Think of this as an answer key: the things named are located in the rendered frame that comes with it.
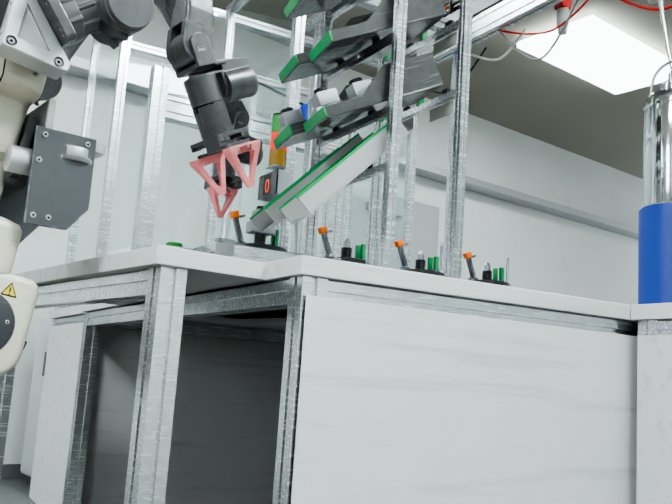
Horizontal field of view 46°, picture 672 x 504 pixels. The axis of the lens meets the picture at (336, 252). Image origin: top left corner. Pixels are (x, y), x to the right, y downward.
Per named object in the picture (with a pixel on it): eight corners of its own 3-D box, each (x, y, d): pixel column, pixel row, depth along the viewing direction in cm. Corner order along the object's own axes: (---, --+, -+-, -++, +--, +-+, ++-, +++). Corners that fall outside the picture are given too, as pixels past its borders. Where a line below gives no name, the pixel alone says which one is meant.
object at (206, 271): (155, 263, 119) (157, 244, 119) (-10, 290, 189) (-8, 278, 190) (471, 312, 161) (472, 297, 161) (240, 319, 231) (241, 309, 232)
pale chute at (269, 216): (277, 224, 166) (264, 208, 165) (261, 234, 178) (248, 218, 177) (370, 148, 175) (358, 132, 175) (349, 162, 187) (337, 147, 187)
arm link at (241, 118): (217, 109, 200) (238, 109, 194) (251, 121, 208) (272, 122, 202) (207, 155, 200) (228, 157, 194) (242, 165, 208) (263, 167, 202)
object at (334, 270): (300, 274, 120) (301, 254, 120) (80, 311, 249) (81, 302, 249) (824, 347, 188) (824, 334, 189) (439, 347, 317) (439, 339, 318)
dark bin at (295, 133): (292, 135, 170) (281, 102, 170) (276, 150, 182) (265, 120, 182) (403, 103, 180) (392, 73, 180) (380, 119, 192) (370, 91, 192)
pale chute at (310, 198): (311, 214, 153) (296, 196, 152) (291, 225, 165) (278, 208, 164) (409, 132, 162) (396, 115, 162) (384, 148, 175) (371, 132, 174)
